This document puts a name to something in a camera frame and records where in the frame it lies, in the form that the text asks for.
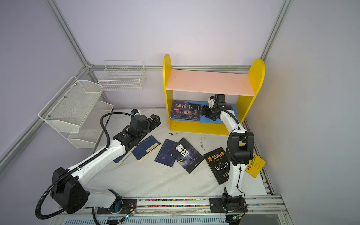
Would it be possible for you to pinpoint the navy book yellow label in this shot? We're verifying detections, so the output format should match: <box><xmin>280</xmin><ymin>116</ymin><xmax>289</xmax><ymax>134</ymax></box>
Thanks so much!
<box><xmin>132</xmin><ymin>136</ymin><xmax>162</xmax><ymax>163</ymax></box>

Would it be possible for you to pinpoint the dark portrait cover book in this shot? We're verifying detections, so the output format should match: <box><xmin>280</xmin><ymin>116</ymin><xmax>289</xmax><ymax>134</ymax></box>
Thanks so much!
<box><xmin>170</xmin><ymin>100</ymin><xmax>201</xmax><ymax>121</ymax></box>

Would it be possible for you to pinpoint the thin navy patterned book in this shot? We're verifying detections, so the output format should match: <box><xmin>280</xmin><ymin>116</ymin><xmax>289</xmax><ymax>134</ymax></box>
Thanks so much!
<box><xmin>154</xmin><ymin>139</ymin><xmax>176</xmax><ymax>167</ymax></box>

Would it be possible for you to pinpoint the black wolf cover book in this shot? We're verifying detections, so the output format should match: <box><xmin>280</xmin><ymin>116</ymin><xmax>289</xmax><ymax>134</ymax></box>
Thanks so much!
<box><xmin>168</xmin><ymin>138</ymin><xmax>204</xmax><ymax>174</ymax></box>

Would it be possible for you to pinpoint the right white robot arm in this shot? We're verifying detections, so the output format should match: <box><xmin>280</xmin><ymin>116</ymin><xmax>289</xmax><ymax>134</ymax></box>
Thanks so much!
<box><xmin>200</xmin><ymin>106</ymin><xmax>255</xmax><ymax>196</ymax></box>

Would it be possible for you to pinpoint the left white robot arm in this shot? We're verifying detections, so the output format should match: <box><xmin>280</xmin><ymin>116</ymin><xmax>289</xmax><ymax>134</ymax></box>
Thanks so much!
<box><xmin>50</xmin><ymin>110</ymin><xmax>161</xmax><ymax>214</ymax></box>

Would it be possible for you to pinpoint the yellow pink blue bookshelf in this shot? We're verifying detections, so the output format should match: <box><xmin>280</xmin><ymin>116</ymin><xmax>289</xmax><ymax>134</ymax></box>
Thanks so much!
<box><xmin>162</xmin><ymin>54</ymin><xmax>265</xmax><ymax>123</ymax></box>

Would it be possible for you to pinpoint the black antler cover book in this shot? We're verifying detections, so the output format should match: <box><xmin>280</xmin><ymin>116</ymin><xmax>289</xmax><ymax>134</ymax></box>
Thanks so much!
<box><xmin>203</xmin><ymin>147</ymin><xmax>230</xmax><ymax>185</ymax></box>

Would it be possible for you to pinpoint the yellow cartoon cover book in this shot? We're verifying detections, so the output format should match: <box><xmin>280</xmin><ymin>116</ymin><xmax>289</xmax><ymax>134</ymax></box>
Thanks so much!
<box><xmin>245</xmin><ymin>153</ymin><xmax>266</xmax><ymax>178</ymax></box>

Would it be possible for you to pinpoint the white mesh two-tier rack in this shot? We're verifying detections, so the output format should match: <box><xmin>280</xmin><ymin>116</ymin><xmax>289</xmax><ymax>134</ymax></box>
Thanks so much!
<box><xmin>38</xmin><ymin>76</ymin><xmax>113</xmax><ymax>149</ymax></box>

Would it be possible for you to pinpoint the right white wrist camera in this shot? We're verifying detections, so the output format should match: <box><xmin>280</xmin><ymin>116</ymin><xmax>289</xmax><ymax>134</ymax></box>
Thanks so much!
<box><xmin>208</xmin><ymin>94</ymin><xmax>227</xmax><ymax>108</ymax></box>

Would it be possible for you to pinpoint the white wire basket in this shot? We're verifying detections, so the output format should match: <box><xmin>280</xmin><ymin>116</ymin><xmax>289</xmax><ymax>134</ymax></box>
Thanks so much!
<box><xmin>97</xmin><ymin>61</ymin><xmax>147</xmax><ymax>91</ymax></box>

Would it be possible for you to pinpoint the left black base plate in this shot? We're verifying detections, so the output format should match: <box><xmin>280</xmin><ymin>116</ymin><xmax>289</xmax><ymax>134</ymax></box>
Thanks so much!
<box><xmin>97</xmin><ymin>199</ymin><xmax>137</xmax><ymax>215</ymax></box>

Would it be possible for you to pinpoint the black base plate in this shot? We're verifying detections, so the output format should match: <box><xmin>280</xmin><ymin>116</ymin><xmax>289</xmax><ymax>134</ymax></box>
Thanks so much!
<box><xmin>97</xmin><ymin>199</ymin><xmax>137</xmax><ymax>215</ymax></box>
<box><xmin>209</xmin><ymin>196</ymin><xmax>248</xmax><ymax>213</ymax></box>

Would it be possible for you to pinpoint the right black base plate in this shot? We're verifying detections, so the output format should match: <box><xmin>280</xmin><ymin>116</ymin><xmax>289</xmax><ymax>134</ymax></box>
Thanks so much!
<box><xmin>209</xmin><ymin>196</ymin><xmax>248</xmax><ymax>213</ymax></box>

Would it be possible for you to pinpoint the aluminium front rail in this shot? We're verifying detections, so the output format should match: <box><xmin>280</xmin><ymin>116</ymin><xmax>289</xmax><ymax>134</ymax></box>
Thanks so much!
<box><xmin>54</xmin><ymin>195</ymin><xmax>289</xmax><ymax>218</ymax></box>

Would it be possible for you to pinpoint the left black corrugated cable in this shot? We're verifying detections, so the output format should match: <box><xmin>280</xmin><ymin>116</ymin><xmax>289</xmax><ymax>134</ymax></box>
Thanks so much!
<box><xmin>35</xmin><ymin>112</ymin><xmax>133</xmax><ymax>220</ymax></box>

